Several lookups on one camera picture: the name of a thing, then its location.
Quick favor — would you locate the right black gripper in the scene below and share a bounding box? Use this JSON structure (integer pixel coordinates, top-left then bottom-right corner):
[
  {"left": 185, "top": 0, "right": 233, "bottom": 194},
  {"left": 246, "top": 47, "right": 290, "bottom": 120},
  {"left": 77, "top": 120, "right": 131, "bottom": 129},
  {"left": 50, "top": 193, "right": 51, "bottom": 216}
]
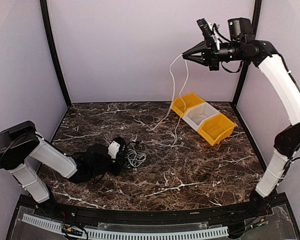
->
[{"left": 182, "top": 36, "right": 249, "bottom": 71}]

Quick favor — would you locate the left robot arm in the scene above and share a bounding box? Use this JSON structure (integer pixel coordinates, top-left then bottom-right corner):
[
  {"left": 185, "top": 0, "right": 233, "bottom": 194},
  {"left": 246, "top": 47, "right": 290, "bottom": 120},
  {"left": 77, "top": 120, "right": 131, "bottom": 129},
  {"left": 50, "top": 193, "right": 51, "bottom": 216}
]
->
[{"left": 0, "top": 120, "right": 128, "bottom": 218}]

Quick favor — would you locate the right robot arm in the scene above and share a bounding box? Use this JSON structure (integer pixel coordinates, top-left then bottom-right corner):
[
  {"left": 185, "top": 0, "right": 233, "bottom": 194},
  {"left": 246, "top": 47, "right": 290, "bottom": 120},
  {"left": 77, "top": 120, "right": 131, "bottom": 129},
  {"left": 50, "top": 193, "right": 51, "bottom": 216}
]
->
[{"left": 182, "top": 15, "right": 300, "bottom": 198}]

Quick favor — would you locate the far yellow plastic bin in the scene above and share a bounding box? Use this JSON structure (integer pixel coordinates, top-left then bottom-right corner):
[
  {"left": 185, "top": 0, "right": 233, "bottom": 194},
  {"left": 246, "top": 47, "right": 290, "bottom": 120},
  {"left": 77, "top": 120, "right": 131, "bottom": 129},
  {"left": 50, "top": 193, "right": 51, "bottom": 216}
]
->
[{"left": 171, "top": 93, "right": 205, "bottom": 118}]

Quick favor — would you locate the yellow plastic bin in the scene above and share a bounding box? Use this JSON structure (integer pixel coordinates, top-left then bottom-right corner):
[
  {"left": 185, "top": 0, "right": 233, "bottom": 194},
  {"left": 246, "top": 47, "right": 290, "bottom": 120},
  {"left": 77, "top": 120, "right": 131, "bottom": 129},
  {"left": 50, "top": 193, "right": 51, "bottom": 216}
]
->
[
  {"left": 197, "top": 113, "right": 237, "bottom": 147},
  {"left": 171, "top": 93, "right": 205, "bottom": 118}
]

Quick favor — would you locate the white plastic bin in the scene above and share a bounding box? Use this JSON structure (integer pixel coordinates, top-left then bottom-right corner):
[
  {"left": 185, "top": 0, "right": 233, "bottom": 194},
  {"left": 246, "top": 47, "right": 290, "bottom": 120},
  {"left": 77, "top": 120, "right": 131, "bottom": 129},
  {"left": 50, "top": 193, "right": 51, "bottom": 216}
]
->
[{"left": 182, "top": 102, "right": 220, "bottom": 131}]

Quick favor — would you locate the near yellow plastic bin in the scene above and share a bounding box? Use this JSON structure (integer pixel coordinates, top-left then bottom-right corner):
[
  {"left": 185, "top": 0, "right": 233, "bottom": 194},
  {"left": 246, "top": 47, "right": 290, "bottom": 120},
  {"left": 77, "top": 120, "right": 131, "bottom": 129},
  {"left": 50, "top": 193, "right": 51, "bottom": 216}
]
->
[{"left": 197, "top": 113, "right": 237, "bottom": 147}]

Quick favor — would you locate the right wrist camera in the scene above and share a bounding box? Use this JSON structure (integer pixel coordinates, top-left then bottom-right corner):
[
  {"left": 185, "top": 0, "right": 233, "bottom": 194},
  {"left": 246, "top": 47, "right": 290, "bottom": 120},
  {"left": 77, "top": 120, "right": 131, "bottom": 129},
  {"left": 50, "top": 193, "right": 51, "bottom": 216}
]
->
[{"left": 196, "top": 18, "right": 222, "bottom": 51}]

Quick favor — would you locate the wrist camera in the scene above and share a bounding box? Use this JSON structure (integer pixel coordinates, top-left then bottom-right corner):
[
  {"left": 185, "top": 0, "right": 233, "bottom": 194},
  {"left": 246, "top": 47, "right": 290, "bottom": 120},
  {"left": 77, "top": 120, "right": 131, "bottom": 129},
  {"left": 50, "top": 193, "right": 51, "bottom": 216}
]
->
[
  {"left": 196, "top": 18, "right": 222, "bottom": 51},
  {"left": 107, "top": 136, "right": 127, "bottom": 160}
]

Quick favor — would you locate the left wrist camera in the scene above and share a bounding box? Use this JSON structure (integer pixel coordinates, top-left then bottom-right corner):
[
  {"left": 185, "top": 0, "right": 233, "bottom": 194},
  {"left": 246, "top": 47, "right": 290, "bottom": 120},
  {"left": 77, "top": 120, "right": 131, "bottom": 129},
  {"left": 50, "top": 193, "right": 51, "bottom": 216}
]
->
[{"left": 107, "top": 136, "right": 127, "bottom": 160}]

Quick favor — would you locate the right black frame post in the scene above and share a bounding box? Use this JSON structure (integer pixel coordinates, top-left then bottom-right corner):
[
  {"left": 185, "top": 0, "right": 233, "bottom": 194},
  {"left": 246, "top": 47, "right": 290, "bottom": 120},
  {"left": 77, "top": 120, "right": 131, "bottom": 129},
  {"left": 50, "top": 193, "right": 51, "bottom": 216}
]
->
[{"left": 231, "top": 0, "right": 263, "bottom": 105}]

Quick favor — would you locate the black frame post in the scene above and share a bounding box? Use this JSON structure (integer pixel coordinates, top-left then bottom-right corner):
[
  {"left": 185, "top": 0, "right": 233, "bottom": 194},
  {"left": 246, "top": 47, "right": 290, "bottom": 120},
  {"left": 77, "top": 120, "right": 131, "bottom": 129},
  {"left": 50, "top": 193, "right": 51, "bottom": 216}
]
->
[
  {"left": 231, "top": 0, "right": 263, "bottom": 105},
  {"left": 39, "top": 0, "right": 72, "bottom": 108}
]

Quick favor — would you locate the white slotted cable duct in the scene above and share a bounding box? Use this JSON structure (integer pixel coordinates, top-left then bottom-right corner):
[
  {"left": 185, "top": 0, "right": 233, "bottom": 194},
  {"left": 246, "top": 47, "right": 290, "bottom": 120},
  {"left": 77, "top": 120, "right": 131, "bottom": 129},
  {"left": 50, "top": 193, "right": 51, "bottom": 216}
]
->
[{"left": 22, "top": 213, "right": 229, "bottom": 240}]

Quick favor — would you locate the left black frame post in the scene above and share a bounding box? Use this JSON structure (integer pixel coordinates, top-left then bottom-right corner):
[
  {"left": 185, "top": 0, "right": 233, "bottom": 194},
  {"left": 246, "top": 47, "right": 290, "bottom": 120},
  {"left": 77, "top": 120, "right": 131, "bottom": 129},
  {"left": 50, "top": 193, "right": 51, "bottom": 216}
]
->
[{"left": 39, "top": 0, "right": 72, "bottom": 108}]

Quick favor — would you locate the black front rail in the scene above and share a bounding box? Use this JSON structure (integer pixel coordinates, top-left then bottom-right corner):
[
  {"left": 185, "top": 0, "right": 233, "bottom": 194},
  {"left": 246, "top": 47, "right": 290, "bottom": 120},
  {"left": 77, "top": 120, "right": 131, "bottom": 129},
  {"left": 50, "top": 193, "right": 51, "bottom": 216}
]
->
[{"left": 30, "top": 202, "right": 273, "bottom": 226}]

